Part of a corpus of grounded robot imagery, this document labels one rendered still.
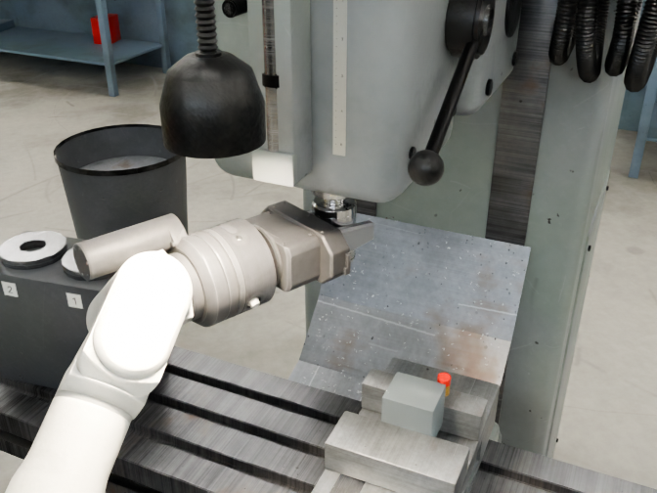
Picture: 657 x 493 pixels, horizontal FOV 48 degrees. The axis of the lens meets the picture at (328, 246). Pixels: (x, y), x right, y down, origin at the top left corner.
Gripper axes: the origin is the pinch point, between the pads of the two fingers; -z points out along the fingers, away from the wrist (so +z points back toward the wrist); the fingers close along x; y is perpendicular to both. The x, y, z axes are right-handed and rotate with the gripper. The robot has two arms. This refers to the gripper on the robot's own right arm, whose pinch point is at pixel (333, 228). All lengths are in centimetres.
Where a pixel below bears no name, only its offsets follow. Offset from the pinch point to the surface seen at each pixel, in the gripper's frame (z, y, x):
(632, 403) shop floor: -151, 122, 24
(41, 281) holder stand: 20.7, 14.5, 34.7
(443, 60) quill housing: -6.0, -18.7, -8.2
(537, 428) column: -43, 51, -4
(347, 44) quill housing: 6.2, -22.0, -8.5
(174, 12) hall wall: -245, 76, 468
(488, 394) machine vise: -17.9, 25.8, -10.0
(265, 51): 12.0, -21.7, -5.2
